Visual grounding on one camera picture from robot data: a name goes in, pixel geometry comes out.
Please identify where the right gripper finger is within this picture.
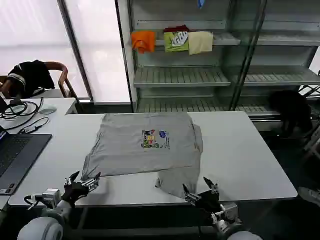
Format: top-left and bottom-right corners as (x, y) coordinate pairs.
(202, 176), (219, 195)
(182, 183), (202, 204)

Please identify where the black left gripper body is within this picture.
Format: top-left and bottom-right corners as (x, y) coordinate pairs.
(61, 181), (90, 208)

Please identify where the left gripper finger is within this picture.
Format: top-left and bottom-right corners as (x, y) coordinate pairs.
(64, 170), (80, 187)
(80, 171), (102, 192)

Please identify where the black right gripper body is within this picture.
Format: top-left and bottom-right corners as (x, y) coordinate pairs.
(193, 189), (223, 214)

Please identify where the grey printed t-shirt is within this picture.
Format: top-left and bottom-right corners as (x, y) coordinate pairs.
(80, 111), (205, 200)

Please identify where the dark grey open laptop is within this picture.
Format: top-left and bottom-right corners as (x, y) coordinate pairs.
(0, 124), (53, 196)

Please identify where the pale grey computer mouse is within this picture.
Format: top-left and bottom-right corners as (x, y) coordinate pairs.
(39, 105), (58, 116)

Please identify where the grey shoe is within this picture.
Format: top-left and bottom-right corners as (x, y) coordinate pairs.
(297, 186), (320, 208)

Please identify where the brown wooden chair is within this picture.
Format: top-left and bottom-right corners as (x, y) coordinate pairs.
(0, 61), (79, 101)

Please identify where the black jacket with white stripes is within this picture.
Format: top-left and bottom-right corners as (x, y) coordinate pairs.
(4, 59), (56, 99)

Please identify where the grey metal shelf with clothes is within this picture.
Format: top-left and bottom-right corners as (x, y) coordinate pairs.
(115, 0), (320, 126)

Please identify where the black cable with grey adapter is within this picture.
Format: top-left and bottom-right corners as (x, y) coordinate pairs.
(0, 116), (51, 135)

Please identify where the coiled black cable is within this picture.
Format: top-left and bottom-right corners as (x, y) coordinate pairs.
(0, 96), (45, 120)

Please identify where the dark window frame post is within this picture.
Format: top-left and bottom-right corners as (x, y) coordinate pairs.
(56, 0), (95, 104)

